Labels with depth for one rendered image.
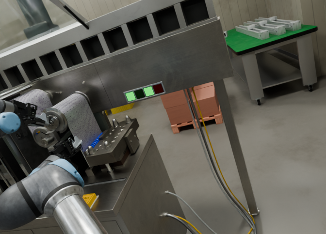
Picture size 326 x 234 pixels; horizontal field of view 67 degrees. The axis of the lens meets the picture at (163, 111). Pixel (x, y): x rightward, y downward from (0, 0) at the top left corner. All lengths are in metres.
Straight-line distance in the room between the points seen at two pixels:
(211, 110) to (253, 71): 0.78
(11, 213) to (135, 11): 1.04
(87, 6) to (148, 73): 6.26
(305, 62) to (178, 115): 1.83
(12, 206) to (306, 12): 4.04
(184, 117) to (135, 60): 2.20
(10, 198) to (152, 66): 0.94
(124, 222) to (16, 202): 0.54
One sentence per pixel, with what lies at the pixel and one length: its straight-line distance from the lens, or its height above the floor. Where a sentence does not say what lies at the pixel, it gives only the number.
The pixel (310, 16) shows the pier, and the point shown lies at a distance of 4.25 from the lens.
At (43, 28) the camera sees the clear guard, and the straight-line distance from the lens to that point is 1.61.
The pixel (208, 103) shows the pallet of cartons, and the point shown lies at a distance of 3.43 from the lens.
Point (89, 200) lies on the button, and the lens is 1.20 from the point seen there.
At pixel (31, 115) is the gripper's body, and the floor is 1.33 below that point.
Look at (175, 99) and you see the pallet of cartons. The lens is 3.43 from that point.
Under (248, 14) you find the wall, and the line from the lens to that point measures 6.70.
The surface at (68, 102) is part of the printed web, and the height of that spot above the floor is 1.30.
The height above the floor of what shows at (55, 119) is 1.26.
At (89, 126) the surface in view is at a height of 1.12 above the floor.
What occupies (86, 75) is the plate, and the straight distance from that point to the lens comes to 1.57.
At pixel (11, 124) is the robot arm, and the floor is 1.37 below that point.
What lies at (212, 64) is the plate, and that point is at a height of 1.23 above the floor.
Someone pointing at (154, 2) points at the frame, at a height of 1.62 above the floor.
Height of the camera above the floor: 1.52
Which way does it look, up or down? 19 degrees down
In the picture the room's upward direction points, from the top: 20 degrees counter-clockwise
